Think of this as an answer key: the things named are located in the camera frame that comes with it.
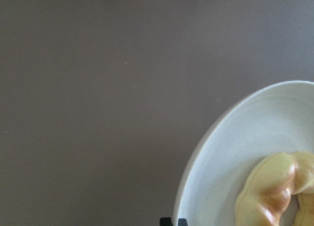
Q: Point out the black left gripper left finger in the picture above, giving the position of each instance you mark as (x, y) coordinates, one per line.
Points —
(165, 221)

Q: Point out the glazed twisted ring donut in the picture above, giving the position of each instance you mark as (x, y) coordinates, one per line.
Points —
(268, 190)

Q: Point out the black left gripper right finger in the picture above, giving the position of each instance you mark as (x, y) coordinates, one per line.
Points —
(182, 222)

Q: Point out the white round plate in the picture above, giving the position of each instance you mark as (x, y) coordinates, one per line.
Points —
(277, 118)

